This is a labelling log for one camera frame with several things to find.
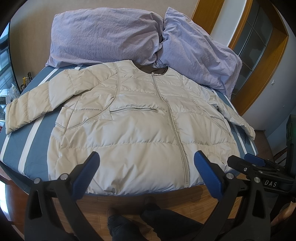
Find beige puffer jacket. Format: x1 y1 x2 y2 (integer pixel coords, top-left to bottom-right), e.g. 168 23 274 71
5 60 255 196

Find person's right hand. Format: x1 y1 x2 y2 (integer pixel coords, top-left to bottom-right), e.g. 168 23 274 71
271 202 295 226

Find person's dark shoes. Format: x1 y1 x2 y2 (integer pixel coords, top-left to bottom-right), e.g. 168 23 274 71
106 197 203 240

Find right lavender pillow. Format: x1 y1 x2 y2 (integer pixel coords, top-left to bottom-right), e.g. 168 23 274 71
154 8 242 97

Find lavender pillow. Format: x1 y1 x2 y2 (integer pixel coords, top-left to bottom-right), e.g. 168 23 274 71
46 8 164 68
154 8 242 97

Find cluttered bedside table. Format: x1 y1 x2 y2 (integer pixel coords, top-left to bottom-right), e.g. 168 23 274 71
1 72 33 124

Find left lavender pillow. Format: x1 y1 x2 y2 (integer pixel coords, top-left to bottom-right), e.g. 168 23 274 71
46 8 164 68

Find wooden bed frame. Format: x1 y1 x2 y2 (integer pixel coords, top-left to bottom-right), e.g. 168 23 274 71
0 162 250 241

